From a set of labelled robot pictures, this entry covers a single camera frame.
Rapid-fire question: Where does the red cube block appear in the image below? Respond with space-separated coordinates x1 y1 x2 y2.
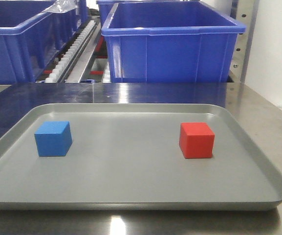
179 122 215 159

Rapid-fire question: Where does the blue cube block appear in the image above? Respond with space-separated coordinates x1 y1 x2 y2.
34 121 72 157

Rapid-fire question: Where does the right blue plastic bin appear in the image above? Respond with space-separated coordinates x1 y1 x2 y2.
101 1 246 83

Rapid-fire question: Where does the grey plastic tray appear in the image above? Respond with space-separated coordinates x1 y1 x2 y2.
0 104 282 211

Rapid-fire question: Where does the clear plastic bag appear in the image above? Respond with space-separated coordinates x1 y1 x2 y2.
45 0 78 14

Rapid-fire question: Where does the left blue plastic bin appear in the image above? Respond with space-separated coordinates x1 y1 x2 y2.
0 0 88 84

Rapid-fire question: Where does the white roller conveyor rail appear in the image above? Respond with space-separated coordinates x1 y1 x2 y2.
44 20 96 83

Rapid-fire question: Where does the steel shelf upright post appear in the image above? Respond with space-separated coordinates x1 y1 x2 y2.
229 0 259 83

